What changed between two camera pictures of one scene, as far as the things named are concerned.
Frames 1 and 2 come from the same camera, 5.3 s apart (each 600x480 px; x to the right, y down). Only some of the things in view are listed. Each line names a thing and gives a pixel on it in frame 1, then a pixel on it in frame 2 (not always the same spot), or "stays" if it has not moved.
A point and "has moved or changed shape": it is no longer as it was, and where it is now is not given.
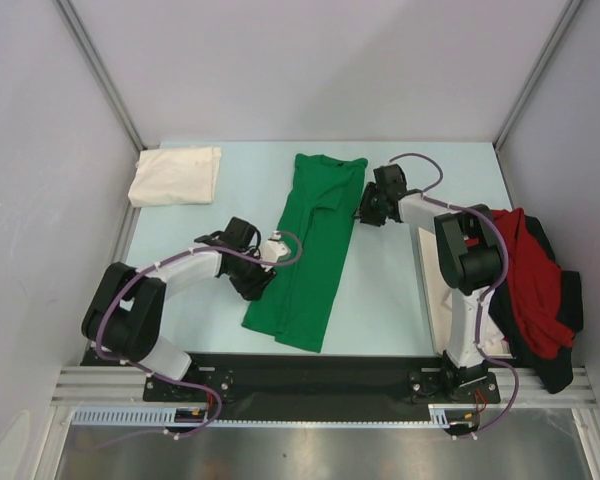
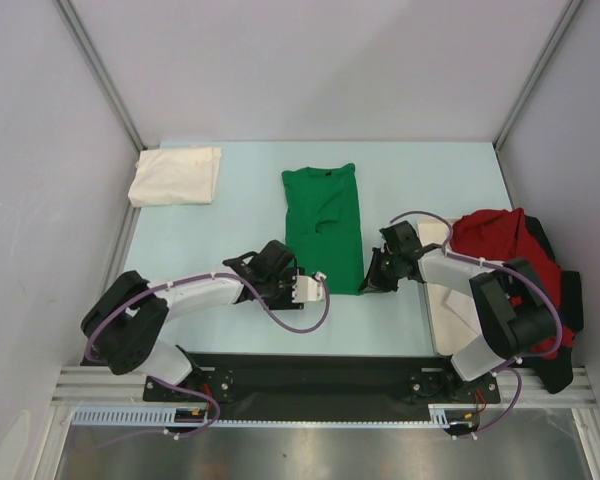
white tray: (439, 298) stays
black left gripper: (251, 291) → (286, 303)
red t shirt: (534, 286) stays
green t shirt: (294, 302) has moved or changed shape
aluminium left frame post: (69, 11) stays
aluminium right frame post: (573, 5) stays
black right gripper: (367, 216) → (373, 282)
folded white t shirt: (175, 176) stays
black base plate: (317, 387) stays
